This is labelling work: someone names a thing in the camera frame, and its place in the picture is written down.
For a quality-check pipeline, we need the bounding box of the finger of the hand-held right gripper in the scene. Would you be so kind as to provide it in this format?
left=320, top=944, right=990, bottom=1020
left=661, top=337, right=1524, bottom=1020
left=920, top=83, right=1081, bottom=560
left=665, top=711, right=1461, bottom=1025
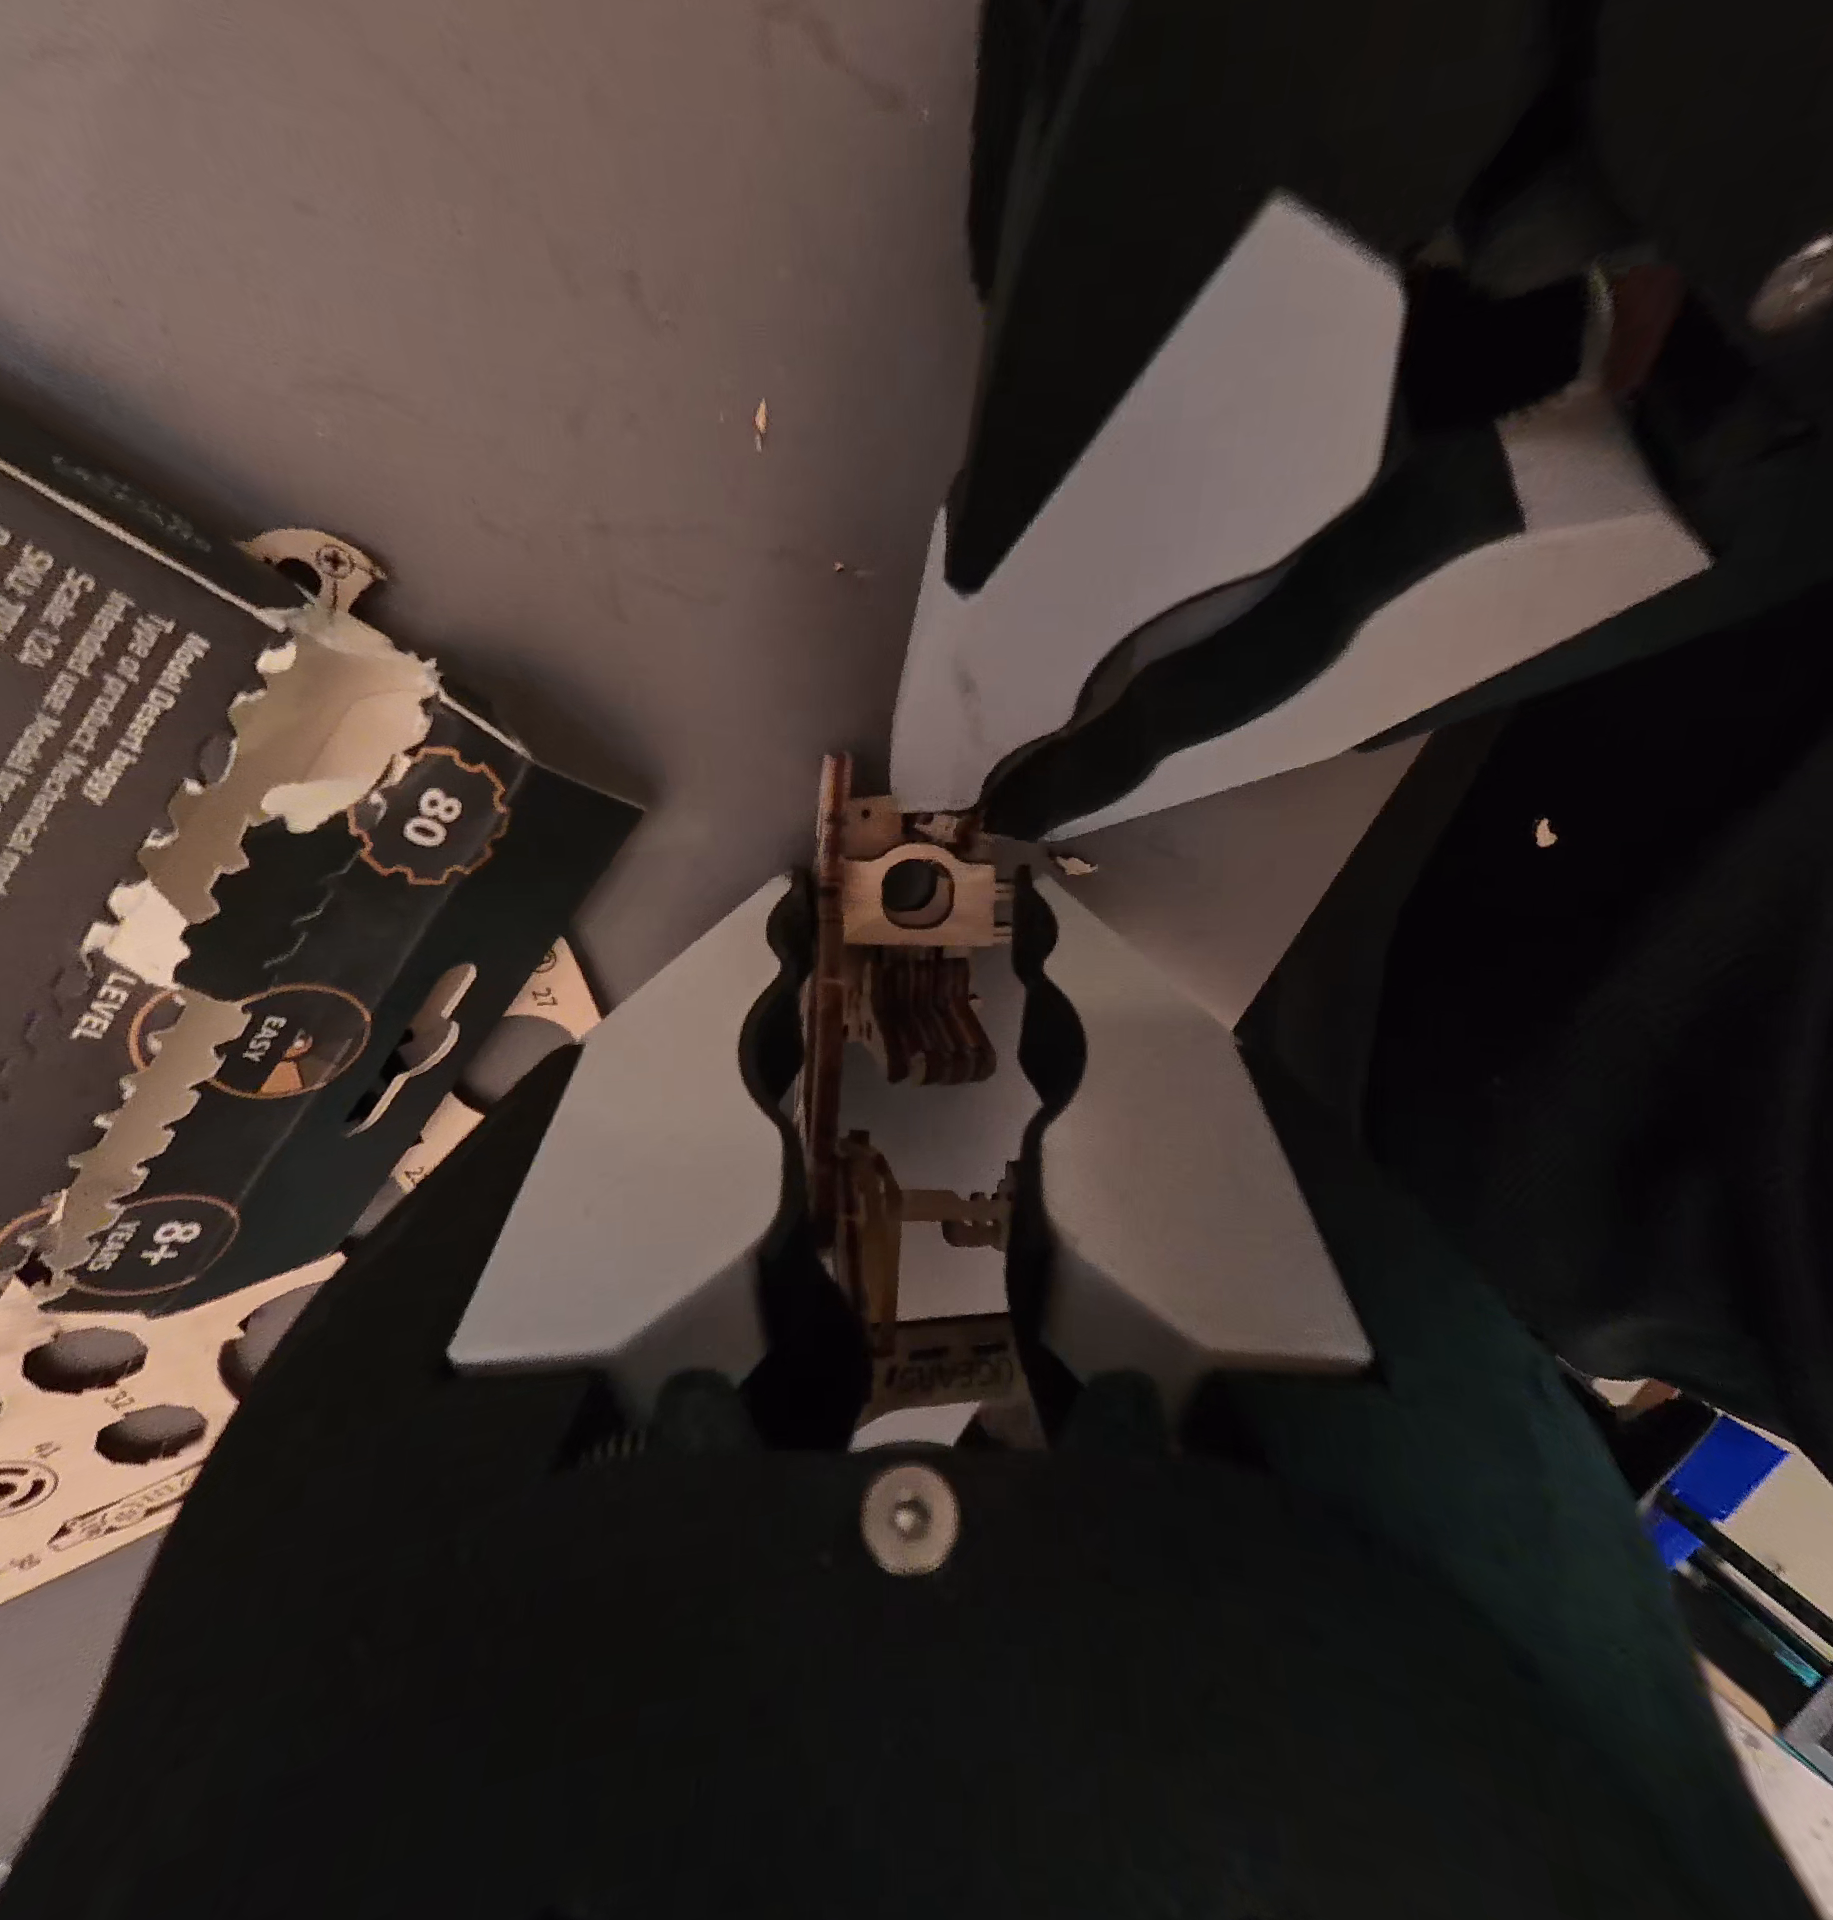
left=995, top=392, right=1717, bottom=842
left=888, top=188, right=1408, bottom=819

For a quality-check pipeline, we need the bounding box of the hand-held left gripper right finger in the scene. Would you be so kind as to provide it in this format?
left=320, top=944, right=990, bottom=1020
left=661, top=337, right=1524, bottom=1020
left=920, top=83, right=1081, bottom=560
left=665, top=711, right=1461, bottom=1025
left=1000, top=873, right=1382, bottom=1445

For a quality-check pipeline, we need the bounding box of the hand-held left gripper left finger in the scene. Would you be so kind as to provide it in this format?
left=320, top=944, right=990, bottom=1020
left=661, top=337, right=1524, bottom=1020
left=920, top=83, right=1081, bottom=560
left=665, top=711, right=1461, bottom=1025
left=446, top=873, right=879, bottom=1454

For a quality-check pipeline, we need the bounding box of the wooden buggy model assembly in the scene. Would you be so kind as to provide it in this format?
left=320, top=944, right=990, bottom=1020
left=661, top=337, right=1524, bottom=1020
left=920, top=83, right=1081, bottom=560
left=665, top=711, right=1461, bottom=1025
left=801, top=750, right=1053, bottom=1451

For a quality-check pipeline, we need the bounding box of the person's dark clothing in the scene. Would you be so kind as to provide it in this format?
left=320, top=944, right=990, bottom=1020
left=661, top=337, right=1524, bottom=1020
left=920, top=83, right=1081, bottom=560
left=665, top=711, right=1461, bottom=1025
left=975, top=0, right=1833, bottom=1406

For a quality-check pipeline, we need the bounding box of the blue box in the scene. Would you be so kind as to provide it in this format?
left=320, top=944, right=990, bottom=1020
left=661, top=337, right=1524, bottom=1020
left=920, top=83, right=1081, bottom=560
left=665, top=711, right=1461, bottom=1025
left=1643, top=1409, right=1797, bottom=1571

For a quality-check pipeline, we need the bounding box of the laser-cut plywood part sheet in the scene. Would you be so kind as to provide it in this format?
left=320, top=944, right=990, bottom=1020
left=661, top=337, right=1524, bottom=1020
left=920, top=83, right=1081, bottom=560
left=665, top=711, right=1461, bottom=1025
left=0, top=935, right=608, bottom=1627

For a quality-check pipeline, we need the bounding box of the black cardboard box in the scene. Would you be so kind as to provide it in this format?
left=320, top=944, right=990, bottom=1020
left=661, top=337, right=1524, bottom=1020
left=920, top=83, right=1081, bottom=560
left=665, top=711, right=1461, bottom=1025
left=0, top=435, right=650, bottom=1321

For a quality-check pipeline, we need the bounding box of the wooden piece with cross mark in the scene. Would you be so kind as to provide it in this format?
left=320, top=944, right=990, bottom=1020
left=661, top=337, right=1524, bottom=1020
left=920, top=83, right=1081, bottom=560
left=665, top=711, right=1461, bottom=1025
left=243, top=524, right=389, bottom=618

